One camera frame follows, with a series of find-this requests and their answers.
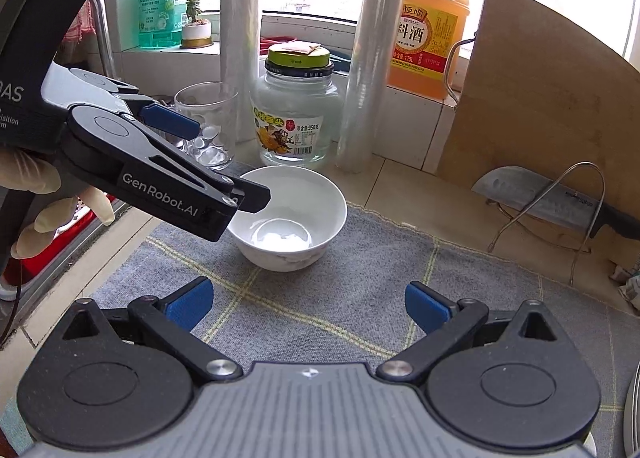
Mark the steel faucet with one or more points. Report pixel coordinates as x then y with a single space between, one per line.
102 33

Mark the white bowl pink floral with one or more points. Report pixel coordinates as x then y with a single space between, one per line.
295 218

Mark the pink towel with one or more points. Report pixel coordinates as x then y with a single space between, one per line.
82 23

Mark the small potted plant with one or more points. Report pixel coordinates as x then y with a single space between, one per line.
196 33

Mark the grey teal checked cloth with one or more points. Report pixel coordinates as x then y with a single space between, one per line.
320 308

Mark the glass jar green lid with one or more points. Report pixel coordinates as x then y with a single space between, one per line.
297 108

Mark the bamboo cutting board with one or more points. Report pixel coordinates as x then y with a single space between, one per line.
550 103

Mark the person's left hand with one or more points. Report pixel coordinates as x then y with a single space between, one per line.
35 173

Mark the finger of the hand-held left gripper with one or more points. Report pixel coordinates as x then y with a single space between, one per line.
170 119
175 193

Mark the tall plastic wrap roll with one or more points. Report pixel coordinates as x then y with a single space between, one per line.
380 63

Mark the clear glass mug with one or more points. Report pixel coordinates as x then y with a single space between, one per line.
210 108

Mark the orange cooking wine jug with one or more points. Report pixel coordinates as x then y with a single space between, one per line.
430 23

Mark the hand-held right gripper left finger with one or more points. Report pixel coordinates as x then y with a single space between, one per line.
190 300

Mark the short plastic wrap roll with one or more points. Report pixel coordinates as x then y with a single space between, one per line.
241 48

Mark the red and white basin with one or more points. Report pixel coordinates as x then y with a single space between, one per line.
50 243

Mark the white plastic bag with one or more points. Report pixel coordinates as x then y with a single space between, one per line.
631 288

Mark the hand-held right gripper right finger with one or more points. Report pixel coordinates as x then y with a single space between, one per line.
425 308

